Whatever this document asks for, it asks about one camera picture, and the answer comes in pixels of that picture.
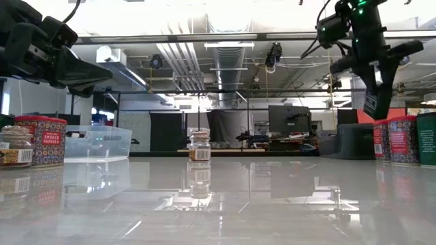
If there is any white ceiling unit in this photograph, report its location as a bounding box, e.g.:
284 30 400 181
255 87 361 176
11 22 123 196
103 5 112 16
95 46 127 65

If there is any red smoked paprika tin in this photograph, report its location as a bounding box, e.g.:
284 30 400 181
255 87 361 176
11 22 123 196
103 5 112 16
373 119 392 163
14 114 68 168
387 115 419 166

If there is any small clear plastic bin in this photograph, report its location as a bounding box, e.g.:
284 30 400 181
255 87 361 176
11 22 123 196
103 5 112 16
64 125 133 163

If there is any ceiling light fixture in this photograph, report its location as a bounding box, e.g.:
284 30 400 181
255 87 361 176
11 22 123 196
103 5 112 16
204 41 255 50

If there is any background monitor back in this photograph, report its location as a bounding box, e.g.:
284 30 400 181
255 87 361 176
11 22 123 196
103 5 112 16
268 104 311 135

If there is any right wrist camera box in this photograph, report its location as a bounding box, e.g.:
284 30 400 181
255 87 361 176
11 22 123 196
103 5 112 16
315 14 352 49

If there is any overhead rig crossbar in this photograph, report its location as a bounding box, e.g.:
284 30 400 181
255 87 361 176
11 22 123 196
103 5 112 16
73 31 436 46

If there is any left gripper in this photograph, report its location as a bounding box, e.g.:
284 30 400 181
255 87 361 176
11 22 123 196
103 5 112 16
0 0 114 99

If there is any floral cloth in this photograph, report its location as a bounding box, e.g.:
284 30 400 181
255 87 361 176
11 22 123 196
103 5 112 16
407 108 436 116

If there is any orange cloth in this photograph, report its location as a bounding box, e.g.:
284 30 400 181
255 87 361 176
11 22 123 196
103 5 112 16
357 108 408 124

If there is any silver ventilation duct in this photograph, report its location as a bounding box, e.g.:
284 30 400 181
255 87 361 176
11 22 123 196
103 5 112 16
213 46 247 108

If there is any small black background monitor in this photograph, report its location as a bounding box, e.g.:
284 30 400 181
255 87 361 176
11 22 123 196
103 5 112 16
337 108 358 125

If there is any gray partition panel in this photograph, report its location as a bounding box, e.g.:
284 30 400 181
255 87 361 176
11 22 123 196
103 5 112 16
118 112 151 152

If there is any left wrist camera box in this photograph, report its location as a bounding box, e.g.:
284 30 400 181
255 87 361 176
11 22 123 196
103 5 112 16
40 15 79 49

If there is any dark partition panel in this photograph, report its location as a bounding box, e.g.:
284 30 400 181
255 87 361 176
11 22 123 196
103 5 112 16
149 112 187 152

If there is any dark gray plastic bin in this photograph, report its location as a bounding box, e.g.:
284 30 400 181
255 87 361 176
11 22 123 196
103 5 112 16
318 122 376 160

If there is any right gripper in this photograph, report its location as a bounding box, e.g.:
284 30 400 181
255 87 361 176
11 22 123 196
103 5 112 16
329 0 425 118

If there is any black aluminium table frame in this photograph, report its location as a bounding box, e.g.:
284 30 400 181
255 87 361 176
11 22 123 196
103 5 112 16
129 150 321 158

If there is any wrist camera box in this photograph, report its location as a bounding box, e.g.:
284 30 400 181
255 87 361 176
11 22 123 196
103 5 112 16
40 15 79 49
315 14 352 49

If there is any black cloth drape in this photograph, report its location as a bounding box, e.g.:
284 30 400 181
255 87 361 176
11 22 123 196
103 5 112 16
206 109 255 144

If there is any glass spice jar cork lid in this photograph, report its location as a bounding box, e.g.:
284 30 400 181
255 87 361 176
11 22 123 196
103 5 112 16
188 130 212 163
0 125 34 169

